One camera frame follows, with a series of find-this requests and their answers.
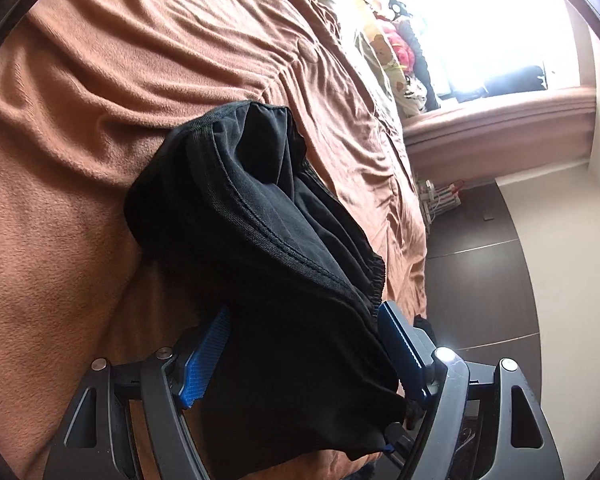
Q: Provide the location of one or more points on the folded black cloth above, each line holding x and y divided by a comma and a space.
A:
422, 326

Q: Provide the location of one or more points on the red plush toy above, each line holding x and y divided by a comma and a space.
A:
397, 42

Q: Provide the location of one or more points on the brown blanket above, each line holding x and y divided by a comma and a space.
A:
105, 85

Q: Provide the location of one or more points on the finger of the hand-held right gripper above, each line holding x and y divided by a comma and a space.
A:
398, 432

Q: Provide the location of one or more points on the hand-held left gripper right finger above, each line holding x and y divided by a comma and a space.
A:
402, 347

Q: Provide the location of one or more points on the black and white plush toy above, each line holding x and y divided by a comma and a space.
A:
397, 6

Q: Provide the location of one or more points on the window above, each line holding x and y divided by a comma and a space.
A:
470, 25

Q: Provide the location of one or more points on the dark grey plush toy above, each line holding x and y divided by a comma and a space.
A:
422, 65

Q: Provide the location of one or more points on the white power strip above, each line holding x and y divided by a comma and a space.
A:
442, 199

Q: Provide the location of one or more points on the dark brown wardrobe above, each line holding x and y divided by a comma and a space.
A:
480, 270

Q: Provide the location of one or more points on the cow pattern plush toy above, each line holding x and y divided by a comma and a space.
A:
411, 96

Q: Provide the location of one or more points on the black pants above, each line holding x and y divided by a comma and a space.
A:
280, 260

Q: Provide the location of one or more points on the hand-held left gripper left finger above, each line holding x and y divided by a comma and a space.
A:
205, 360

